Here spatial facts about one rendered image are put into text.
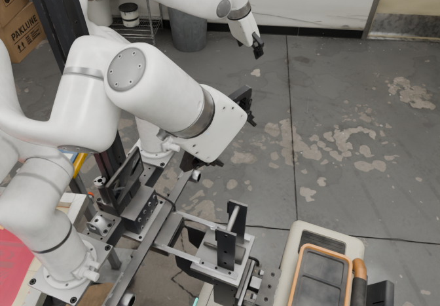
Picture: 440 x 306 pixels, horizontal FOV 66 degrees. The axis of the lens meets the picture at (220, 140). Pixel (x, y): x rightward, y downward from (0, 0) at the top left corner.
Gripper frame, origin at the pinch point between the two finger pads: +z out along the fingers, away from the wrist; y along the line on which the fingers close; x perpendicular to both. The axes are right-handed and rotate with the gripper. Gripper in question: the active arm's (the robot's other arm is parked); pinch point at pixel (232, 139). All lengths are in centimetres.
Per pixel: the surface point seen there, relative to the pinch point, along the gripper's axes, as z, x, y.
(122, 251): 120, 71, -102
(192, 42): 224, 223, 38
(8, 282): 19, 37, -75
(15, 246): 22, 47, -72
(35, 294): 18, 26, -69
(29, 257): 23, 41, -70
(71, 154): 40, 71, -48
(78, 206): 32, 45, -52
